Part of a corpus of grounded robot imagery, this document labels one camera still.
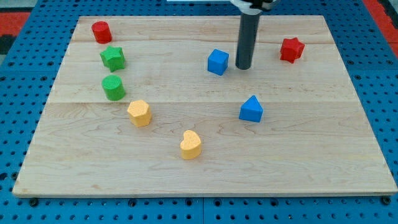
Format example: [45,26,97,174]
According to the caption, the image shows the robot arm end white black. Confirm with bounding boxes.
[230,0,280,16]

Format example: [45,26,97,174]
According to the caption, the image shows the yellow hexagon block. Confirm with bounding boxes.
[127,100,152,128]

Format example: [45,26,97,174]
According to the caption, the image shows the yellow heart block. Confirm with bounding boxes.
[180,130,201,160]

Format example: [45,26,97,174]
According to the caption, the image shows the green cylinder block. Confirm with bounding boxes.
[101,75,126,101]

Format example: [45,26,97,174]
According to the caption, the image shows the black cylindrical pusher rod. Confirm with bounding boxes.
[235,14,260,70]

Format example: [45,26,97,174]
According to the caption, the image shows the blue cube block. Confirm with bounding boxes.
[207,49,229,76]

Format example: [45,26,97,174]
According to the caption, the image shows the green star block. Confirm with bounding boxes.
[99,46,125,72]

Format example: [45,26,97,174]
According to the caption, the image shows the light wooden board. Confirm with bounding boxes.
[12,16,397,198]

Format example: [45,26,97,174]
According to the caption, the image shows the red cylinder block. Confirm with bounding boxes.
[91,21,112,44]

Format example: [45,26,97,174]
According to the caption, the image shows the red star block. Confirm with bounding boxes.
[280,37,305,63]

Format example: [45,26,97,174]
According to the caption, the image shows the blue triangular prism block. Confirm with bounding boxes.
[239,95,264,123]

